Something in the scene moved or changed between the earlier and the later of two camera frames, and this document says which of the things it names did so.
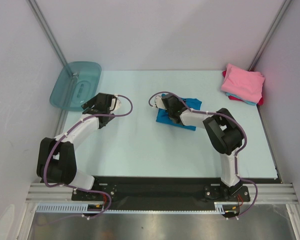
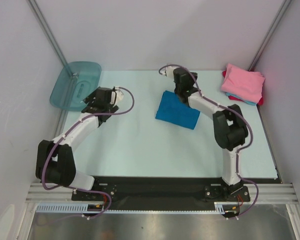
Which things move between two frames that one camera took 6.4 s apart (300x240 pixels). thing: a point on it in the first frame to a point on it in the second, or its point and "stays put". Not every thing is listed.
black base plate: [163, 190] stays put
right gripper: [173, 116] to [181, 91]
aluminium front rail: [278, 193] stays put
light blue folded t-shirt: [248, 102] stays put
